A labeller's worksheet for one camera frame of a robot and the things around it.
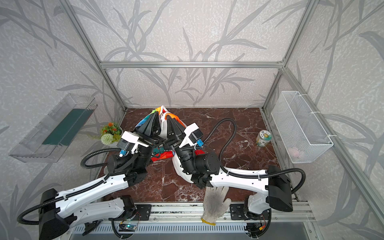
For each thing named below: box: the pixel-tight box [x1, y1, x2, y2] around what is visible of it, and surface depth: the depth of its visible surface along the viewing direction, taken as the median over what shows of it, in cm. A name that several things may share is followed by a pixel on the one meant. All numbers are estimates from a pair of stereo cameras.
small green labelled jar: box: [256, 130, 273, 148], surface depth 96 cm
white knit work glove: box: [200, 186, 232, 226], surface depth 77 cm
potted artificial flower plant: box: [100, 122, 124, 147], surface depth 88 cm
